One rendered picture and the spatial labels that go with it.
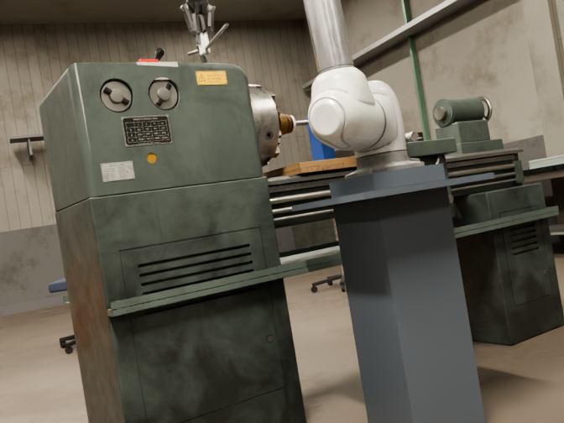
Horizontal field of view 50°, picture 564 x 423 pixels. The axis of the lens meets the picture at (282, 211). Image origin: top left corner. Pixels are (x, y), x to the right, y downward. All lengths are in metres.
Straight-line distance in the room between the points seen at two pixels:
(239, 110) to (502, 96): 5.30
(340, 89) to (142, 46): 8.12
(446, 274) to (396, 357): 0.28
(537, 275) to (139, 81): 1.98
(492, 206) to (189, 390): 1.56
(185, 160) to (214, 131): 0.14
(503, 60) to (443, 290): 5.44
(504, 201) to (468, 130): 0.39
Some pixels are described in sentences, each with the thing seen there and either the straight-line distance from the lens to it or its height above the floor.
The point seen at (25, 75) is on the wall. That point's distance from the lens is 9.31.
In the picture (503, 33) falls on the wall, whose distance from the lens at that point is 7.12.
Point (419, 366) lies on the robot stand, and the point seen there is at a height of 0.25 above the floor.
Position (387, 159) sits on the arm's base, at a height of 0.83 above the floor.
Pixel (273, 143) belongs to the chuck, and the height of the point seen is 0.99.
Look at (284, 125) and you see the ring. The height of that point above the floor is 1.07.
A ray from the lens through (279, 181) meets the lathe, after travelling 2.20.
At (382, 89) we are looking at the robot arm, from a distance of 1.84.
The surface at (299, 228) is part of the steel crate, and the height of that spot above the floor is 0.49.
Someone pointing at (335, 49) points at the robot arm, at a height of 1.14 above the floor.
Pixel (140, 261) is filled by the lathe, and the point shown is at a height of 0.66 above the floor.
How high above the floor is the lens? 0.73
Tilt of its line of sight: level
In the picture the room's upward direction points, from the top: 9 degrees counter-clockwise
